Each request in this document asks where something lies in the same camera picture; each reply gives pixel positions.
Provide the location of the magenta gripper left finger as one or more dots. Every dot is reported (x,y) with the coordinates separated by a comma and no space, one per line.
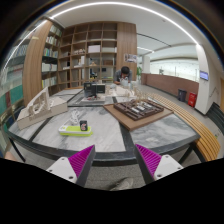
(75,168)

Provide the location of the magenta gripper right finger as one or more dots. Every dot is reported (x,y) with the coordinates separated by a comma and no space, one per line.
(154,166)

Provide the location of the black charger plug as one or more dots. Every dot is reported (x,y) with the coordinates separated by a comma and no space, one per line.
(83,125)

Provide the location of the grey shoe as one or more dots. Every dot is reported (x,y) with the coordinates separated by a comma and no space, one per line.
(124,184)

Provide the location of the green white power strip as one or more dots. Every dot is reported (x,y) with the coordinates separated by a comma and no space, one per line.
(74,131)

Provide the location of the brown building model board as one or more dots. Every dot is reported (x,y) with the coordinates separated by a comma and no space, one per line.
(135,114)

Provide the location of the wooden slatted bench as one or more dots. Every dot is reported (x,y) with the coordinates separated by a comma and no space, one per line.
(207,144)

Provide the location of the white architectural model left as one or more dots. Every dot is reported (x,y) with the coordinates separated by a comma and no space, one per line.
(40,108)

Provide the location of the light wooden stick model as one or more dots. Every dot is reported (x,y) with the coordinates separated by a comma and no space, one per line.
(132,91)

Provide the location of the black box model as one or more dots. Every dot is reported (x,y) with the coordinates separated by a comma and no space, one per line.
(94,92)

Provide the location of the red trash bin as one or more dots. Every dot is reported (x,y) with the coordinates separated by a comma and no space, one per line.
(192,99)

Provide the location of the black trash bin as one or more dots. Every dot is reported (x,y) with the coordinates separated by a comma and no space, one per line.
(182,95)

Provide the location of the seated person dark shirt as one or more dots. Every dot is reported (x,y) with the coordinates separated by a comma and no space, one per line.
(124,72)

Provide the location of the wall mounted screen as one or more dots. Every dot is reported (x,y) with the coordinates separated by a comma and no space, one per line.
(204,75)

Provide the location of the wooden bookshelf wall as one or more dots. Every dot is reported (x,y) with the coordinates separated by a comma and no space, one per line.
(85,52)

